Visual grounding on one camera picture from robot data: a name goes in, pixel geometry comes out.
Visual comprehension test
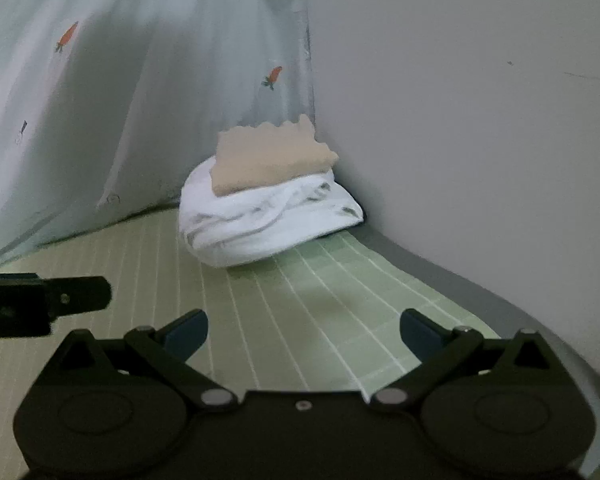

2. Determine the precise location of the beige garment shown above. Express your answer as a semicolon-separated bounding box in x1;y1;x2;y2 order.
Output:
210;114;340;197

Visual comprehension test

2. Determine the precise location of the white cloth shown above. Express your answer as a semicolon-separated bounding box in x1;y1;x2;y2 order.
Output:
178;157;365;269

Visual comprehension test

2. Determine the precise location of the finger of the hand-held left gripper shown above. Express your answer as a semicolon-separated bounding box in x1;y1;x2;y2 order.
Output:
40;275;112;319

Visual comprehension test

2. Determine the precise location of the green grid mat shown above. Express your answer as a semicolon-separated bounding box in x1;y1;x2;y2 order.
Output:
0;204;511;411

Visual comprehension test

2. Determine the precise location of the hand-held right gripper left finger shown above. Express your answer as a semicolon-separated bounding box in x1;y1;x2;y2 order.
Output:
55;309;241;413

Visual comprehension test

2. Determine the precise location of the carrot printed bed sheet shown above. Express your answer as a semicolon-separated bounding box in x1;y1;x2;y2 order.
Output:
0;0;317;271

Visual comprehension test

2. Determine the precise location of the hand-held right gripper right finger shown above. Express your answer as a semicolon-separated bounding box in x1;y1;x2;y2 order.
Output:
370;309;556;413

